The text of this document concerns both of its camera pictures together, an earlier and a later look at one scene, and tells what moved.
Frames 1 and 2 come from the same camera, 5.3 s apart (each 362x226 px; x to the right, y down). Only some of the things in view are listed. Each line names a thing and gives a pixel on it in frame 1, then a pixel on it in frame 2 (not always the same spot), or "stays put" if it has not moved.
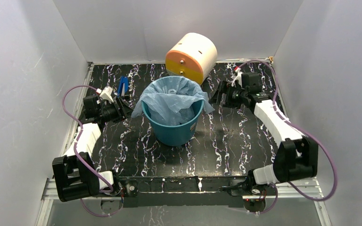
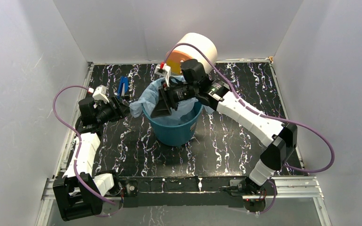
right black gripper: [216, 99] to [165, 101]
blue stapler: [125, 79] stays put
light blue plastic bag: [171, 100] stays put
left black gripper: [126, 112] stays put
